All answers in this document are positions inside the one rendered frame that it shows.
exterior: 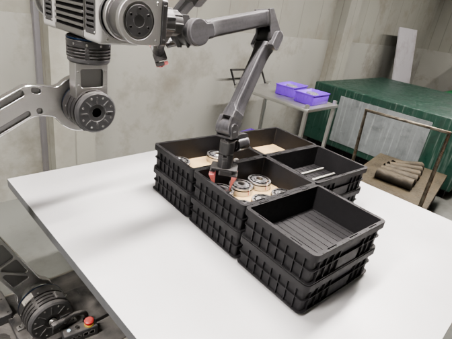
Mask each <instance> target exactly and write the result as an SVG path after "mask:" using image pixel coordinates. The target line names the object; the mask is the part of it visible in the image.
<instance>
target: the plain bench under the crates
mask: <svg viewBox="0 0 452 339"><path fill-rule="evenodd" d="M156 155H157V150H155V151H149V152H145V153H138V154H134V155H128V156H124V157H117V158H114V159H107V160H103V161H97V162H93V163H86V164H82V165H76V166H72V167H65V168H61V169H55V170H51V171H47V172H40V173H37V174H30V175H26V176H20V177H16V178H9V179H7V183H8V187H9V189H10V190H11V191H12V192H13V193H14V195H15V196H16V197H17V199H18V200H19V201H20V202H21V203H22V205H23V206H24V208H25V209H26V210H27V211H28V212H29V214H30V215H31V216H32V218H33V219H34V220H35V222H37V224H38V225H39V227H40V228H41V229H42V230H43V232H44V233H45V234H46V236H47V237H48V238H49V240H51V242H52V243H53V244H54V246H55V247H56V248H57V250H58V251H59V252H60V253H61V254H62V256H63V257H64V259H65V260H66V261H67V262H68V263H69V265H70V266H71V268H72V269H73V270H74V271H75V272H76V273H77V275H78V276H79V278H80V279H81V280H82V281H83V282H84V284H85V285H86V286H87V288H88V289H89V290H90V291H91V293H92V294H93V295H94V297H95V298H96V299H97V300H98V301H99V303H100V304H101V305H102V307H103V308H104V309H105V310H106V312H107V313H108V314H109V316H110V317H111V318H112V319H113V320H114V322H115V323H116V325H117V326H118V327H119V328H120V329H121V331H122V332H123V333H124V335H125V336H126V337H127V338H128V339H443V338H444V336H445V334H446V333H447V330H448V329H449V327H450V325H451V324H452V221H451V220H448V219H446V218H444V217H442V216H440V215H437V214H435V213H432V212H430V211H428V210H426V209H423V208H421V207H419V206H416V205H415V204H412V203H410V202H408V201H405V200H403V199H401V198H398V197H397V196H394V195H392V194H389V193H387V192H384V191H382V190H380V189H378V188H375V187H373V186H371V185H368V184H366V183H364V182H362V181H361V182H360V184H359V186H360V187H361V190H360V192H359V194H356V197H355V198H356V200H355V201H354V203H355V204H357V205H359V206H360V207H362V208H364V209H366V210H368V211H370V212H372V213H373V214H375V215H377V216H379V217H381V218H382V219H384V220H385V224H384V226H383V228H382V229H380V230H378V232H377V233H378V234H379V237H376V238H375V241H374V244H375V251H374V253H373V254H372V255H371V256H369V257H368V259H369V262H367V263H366V264H365V269H366V273H364V274H362V275H361V276H359V277H358V278H356V279H354V280H353V281H352V282H350V283H348V284H347V285H346V286H344V287H342V288H341V289H339V290H338V291H336V292H335V293H333V294H332V295H330V296H329V297H327V298H326V299H324V300H323V301H321V302H319V303H318V304H317V305H315V306H313V307H312V308H311V309H309V310H307V311H306V312H305V313H302V314H298V313H295V312H294V311H293V310H292V309H291V308H290V307H288V306H287V305H286V304H285V303H283V302H282V301H281V300H280V299H279V298H278V297H277V296H276V295H275V294H274V293H272V292H271V291H270V290H269V289H267V288H266V287H265V286H264V285H263V284H262V283H261V282H260V281H259V280H258V279H256V278H255V277H254V276H253V275H252V274H250V273H249V272H248V271H247V270H246V269H245V268H244V267H243V266H242V265H240V264H239V263H238V262H237V259H238V258H233V257H231V256H230V255H229V254H228V253H227V252H226V251H224V250H223V249H222V248H221V247H220V246H218V245H217V244H216V243H215V242H214V241H213V240H212V239H211V238H210V237H208V236H207V235H206V234H205V233H204V232H202V231H201V230H200V229H199V228H198V227H197V226H196V225H195V224H194V223H192V222H191V221H190V220H189V218H190V217H185V216H184V215H183V214H182V213H181V212H180V211H179V210H178V209H176V208H175V207H174V206H173V205H172V204H170V203H169V202H168V201H167V200H166V199H165V198H164V197H163V196H162V195H160V194H159V193H158V192H157V191H156V190H154V189H153V186H155V180H154V177H155V176H156V173H155V172H154V171H153V168H154V165H155V164H157V158H156V157H155V156H156Z"/></svg>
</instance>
